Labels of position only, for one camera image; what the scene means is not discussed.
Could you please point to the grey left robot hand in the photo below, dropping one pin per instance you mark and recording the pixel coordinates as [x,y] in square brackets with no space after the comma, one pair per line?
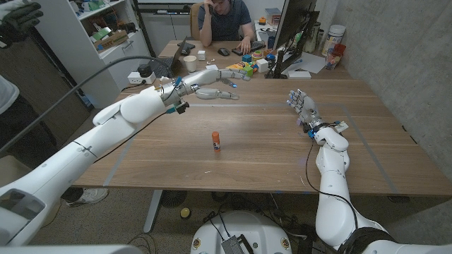
[201,79]

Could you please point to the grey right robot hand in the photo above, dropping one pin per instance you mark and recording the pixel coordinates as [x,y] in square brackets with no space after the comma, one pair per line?
[307,107]

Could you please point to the orange capped glue stick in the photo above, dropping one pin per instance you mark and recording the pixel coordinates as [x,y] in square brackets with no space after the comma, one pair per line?
[216,141]

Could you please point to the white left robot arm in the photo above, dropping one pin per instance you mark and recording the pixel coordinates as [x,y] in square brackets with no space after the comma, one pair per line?
[70,158]

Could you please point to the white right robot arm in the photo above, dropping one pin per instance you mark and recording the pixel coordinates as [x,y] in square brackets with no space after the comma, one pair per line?
[332,211]

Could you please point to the small purple cube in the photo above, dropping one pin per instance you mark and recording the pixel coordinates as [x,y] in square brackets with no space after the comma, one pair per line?
[299,122]

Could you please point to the white flat device box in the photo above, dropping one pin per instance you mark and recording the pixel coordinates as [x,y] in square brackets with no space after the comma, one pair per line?
[212,66]

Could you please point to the white paper cup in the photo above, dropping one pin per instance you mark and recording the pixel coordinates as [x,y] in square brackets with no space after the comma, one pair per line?
[190,63]

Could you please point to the small white cube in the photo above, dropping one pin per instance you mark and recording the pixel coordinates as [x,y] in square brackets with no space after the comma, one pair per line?
[201,55]

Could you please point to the wooden desk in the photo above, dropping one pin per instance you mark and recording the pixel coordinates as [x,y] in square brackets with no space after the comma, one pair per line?
[226,60]

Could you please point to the black laptop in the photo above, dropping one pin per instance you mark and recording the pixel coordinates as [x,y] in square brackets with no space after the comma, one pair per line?
[176,56]

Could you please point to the black computer mouse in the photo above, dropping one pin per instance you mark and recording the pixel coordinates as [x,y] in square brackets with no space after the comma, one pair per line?
[223,52]

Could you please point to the white paper sheet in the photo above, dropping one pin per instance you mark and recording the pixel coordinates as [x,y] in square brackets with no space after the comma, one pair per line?
[312,63]

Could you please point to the green cube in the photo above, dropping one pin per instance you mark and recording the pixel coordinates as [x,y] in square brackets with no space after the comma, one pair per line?
[250,70]

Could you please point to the teal cube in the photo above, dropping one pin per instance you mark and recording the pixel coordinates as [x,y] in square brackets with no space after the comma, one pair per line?
[246,58]

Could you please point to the red topped clear jar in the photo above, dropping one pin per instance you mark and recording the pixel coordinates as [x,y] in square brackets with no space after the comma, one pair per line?
[333,58]

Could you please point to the black power adapter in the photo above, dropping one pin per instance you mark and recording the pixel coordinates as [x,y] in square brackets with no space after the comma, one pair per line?
[144,70]

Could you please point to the wooden chair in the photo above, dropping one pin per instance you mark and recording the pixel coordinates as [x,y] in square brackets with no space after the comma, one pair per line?
[193,21]

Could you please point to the large white cube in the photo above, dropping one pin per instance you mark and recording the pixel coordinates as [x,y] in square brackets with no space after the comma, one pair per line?
[262,66]

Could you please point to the blue round toy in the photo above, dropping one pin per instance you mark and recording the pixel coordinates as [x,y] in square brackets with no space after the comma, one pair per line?
[270,58]

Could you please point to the seated person dark shirt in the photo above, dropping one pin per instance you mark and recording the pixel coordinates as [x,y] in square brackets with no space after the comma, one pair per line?
[226,21]

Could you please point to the black keyboard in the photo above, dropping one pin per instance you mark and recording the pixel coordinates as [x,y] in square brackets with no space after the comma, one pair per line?
[257,46]

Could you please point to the white power strip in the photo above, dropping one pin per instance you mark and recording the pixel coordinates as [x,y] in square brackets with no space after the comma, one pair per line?
[132,78]

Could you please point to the blue cup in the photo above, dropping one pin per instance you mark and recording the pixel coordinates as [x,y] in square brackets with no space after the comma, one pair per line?
[271,42]

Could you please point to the white labelled canister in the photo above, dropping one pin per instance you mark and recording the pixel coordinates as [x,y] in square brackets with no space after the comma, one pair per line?
[333,37]

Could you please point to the small orange object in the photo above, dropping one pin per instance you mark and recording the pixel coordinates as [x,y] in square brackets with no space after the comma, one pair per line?
[262,20]

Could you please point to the black computer monitor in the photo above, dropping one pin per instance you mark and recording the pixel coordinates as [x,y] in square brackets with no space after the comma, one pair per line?
[293,21]

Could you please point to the clear plastic box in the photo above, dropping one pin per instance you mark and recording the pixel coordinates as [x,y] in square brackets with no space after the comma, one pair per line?
[273,16]

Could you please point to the cardboard box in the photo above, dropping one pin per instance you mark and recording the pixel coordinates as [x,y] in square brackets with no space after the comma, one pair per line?
[113,40]

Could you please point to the white shelf cabinet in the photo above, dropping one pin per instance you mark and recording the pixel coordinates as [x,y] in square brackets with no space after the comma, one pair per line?
[88,42]

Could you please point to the black round fan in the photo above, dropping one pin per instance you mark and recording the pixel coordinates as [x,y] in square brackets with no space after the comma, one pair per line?
[173,198]

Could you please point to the white robot torso base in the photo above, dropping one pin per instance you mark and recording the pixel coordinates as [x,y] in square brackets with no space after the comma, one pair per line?
[254,229]

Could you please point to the yellow ball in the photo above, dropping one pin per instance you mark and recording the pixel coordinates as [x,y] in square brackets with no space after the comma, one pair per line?
[185,213]

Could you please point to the grey table leg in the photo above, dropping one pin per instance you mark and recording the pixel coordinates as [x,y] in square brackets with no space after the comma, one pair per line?
[153,211]

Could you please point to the grey electronics box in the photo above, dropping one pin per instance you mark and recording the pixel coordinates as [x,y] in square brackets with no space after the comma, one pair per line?
[233,246]

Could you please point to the white sneaker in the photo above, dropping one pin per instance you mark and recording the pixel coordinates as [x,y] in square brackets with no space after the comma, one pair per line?
[88,195]

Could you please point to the standing person white shirt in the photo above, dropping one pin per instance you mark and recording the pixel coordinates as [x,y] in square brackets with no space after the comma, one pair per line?
[14,120]

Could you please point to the black glove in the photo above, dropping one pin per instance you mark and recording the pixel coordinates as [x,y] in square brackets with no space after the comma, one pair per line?
[19,17]

